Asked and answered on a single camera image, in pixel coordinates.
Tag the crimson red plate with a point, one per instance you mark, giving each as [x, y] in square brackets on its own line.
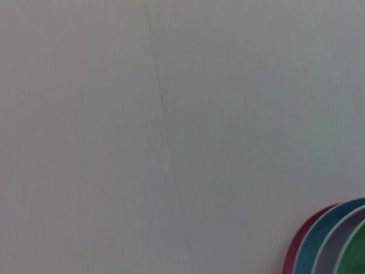
[299, 237]

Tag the dark teal blue plate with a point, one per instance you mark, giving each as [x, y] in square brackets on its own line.
[316, 228]

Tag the grey purple plate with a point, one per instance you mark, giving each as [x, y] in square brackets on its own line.
[333, 242]

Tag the dark green plate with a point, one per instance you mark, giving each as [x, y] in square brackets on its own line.
[355, 251]

